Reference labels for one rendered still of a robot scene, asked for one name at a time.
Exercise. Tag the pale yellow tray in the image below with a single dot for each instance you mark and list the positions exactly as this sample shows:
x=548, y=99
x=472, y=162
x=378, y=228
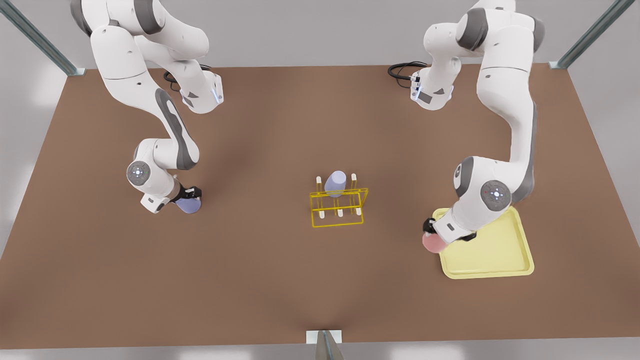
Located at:
x=492, y=250

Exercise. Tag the lavender cup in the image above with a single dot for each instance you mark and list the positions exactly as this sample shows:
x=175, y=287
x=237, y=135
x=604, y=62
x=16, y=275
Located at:
x=335, y=183
x=189, y=205

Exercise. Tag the pink cup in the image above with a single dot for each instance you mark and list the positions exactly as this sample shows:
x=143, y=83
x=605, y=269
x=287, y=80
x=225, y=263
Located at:
x=432, y=243

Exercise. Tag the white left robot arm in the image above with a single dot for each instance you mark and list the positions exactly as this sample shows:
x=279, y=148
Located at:
x=505, y=80

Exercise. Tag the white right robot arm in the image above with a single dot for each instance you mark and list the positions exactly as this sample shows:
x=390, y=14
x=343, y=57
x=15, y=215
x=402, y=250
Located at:
x=122, y=60

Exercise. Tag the silver frame post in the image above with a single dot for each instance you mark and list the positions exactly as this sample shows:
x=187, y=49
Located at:
x=326, y=345
x=37, y=37
x=590, y=35

